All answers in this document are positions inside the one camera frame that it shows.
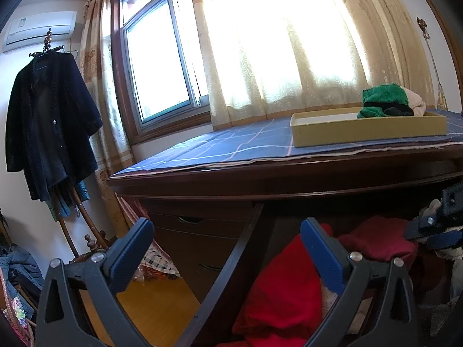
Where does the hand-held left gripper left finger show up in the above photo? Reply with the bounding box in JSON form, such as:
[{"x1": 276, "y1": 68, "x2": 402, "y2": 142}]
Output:
[{"x1": 36, "y1": 217, "x2": 155, "y2": 347}]

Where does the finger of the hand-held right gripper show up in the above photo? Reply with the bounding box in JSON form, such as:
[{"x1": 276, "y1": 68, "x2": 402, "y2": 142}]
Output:
[
  {"x1": 403, "y1": 187, "x2": 463, "y2": 241},
  {"x1": 426, "y1": 230, "x2": 463, "y2": 251}
]

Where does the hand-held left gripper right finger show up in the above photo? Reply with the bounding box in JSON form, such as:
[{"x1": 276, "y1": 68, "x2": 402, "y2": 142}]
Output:
[{"x1": 300, "y1": 217, "x2": 420, "y2": 347}]

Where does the white underwear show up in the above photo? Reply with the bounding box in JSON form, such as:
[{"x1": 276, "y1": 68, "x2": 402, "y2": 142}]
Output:
[{"x1": 420, "y1": 199, "x2": 463, "y2": 261}]

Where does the red underwear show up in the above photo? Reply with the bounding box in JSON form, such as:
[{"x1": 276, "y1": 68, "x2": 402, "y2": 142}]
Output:
[
  {"x1": 338, "y1": 216, "x2": 418, "y2": 264},
  {"x1": 231, "y1": 223, "x2": 333, "y2": 347}
]

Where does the grey sock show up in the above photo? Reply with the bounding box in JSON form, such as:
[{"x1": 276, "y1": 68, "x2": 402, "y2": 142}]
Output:
[{"x1": 432, "y1": 293, "x2": 463, "y2": 344}]

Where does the wide wooden desk drawer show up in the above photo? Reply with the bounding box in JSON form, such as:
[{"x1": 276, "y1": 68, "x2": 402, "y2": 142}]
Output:
[{"x1": 174, "y1": 202, "x2": 463, "y2": 347}]

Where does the black underwear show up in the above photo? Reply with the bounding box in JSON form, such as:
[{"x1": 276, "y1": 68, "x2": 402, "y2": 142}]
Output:
[{"x1": 363, "y1": 102, "x2": 415, "y2": 117}]

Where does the shallow cardboard tray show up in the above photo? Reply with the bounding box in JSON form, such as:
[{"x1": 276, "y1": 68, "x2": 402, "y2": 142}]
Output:
[{"x1": 290, "y1": 108, "x2": 448, "y2": 149}]

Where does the beige underwear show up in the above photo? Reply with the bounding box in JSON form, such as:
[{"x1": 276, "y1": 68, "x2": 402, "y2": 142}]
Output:
[{"x1": 401, "y1": 87, "x2": 427, "y2": 117}]

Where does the green underwear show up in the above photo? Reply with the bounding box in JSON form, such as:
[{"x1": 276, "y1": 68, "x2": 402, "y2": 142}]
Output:
[{"x1": 357, "y1": 84, "x2": 409, "y2": 119}]

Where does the small wooden side drawer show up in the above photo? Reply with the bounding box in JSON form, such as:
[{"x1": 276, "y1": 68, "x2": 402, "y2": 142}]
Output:
[
  {"x1": 152, "y1": 213, "x2": 250, "y2": 239},
  {"x1": 159, "y1": 237, "x2": 239, "y2": 297}
]

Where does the checked cloth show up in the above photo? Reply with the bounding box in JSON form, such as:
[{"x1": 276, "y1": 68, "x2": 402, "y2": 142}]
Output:
[{"x1": 139, "y1": 240, "x2": 181, "y2": 279}]

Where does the teal garment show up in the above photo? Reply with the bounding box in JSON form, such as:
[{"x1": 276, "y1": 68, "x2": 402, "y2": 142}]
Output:
[{"x1": 47, "y1": 179, "x2": 91, "y2": 223}]

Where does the dark wooden desk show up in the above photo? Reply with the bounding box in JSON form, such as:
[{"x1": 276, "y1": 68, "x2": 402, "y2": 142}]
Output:
[{"x1": 106, "y1": 148, "x2": 463, "y2": 304}]

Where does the blue jacket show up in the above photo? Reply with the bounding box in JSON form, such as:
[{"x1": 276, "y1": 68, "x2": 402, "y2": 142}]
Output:
[{"x1": 0, "y1": 244, "x2": 44, "y2": 297}]

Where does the rattan chair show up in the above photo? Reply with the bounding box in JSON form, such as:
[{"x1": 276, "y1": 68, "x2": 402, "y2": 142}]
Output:
[{"x1": 0, "y1": 271, "x2": 37, "y2": 347}]

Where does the blue checked tablecloth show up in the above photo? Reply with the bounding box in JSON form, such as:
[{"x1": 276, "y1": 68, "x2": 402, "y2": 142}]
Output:
[{"x1": 116, "y1": 108, "x2": 463, "y2": 178}]

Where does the dark coat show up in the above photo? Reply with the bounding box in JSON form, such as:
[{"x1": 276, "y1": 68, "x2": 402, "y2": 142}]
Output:
[{"x1": 5, "y1": 51, "x2": 104, "y2": 203}]

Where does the beige patterned curtain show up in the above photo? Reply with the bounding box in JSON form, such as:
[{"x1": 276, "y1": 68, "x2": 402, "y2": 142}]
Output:
[{"x1": 80, "y1": 0, "x2": 134, "y2": 232}]

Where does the window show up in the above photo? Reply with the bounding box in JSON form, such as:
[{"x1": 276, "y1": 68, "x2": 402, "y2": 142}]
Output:
[{"x1": 110, "y1": 0, "x2": 212, "y2": 145}]

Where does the brass curtain tieback hook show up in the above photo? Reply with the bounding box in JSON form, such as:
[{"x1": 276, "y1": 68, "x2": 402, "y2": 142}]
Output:
[{"x1": 416, "y1": 16, "x2": 431, "y2": 40}]

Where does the cream lace curtain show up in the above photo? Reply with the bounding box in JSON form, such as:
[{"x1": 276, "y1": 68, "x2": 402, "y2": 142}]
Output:
[{"x1": 188, "y1": 0, "x2": 440, "y2": 132}]

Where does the wooden coat rack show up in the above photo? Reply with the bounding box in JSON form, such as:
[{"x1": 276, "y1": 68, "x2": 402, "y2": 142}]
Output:
[{"x1": 29, "y1": 29, "x2": 109, "y2": 264}]

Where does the white air conditioner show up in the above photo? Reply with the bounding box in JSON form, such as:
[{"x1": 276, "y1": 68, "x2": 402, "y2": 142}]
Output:
[{"x1": 2, "y1": 11, "x2": 78, "y2": 54}]

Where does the curtain tassel cord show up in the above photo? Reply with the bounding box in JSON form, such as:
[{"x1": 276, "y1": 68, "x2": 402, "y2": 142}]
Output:
[{"x1": 425, "y1": 38, "x2": 449, "y2": 111}]

